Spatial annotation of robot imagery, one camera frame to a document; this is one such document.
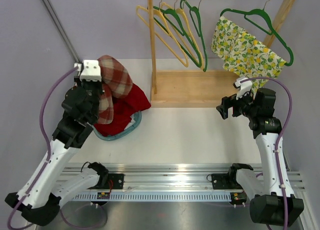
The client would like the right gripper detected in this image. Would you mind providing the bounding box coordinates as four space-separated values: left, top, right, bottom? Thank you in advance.
216 88 259 120

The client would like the red plaid skirt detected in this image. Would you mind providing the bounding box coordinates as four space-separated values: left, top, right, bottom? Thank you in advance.
97 55 133 125

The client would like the red pleated skirt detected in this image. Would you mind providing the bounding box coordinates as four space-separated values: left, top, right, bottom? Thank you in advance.
94 84 151 137

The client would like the yellow hanger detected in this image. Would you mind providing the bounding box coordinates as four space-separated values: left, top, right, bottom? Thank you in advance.
158 0 208 72
136 0 190 67

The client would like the lemon print skirt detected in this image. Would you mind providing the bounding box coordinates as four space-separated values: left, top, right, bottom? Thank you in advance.
210 16 287 79

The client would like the green hanger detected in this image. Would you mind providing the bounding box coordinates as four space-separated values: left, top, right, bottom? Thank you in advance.
219 0 295 67
180 0 208 72
152 1 202 68

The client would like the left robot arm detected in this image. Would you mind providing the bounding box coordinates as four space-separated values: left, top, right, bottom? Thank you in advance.
5 80 109 226

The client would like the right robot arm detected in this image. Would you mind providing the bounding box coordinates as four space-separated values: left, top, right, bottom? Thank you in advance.
216 88 304 228

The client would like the teal plastic basin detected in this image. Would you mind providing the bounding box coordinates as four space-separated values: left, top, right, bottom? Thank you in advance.
93 111 142 142

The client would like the wooden clothes rack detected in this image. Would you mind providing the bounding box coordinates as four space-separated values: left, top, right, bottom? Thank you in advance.
146 0 295 108

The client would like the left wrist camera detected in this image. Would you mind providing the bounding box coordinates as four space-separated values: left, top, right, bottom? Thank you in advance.
73 59 102 82

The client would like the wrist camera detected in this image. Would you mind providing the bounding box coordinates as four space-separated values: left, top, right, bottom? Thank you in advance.
73 59 102 82
233 76 253 100

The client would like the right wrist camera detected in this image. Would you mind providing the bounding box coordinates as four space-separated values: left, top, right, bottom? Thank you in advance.
233 76 253 100

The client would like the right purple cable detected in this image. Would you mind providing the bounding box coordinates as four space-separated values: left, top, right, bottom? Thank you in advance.
239 77 293 230

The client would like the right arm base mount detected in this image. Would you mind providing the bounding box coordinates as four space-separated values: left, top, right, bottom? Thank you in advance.
206 173 232 190

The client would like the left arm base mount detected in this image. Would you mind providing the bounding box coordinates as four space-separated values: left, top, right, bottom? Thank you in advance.
98 173 125 190

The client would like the aluminium corner post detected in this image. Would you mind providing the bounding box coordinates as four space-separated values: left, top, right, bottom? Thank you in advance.
40 0 81 63

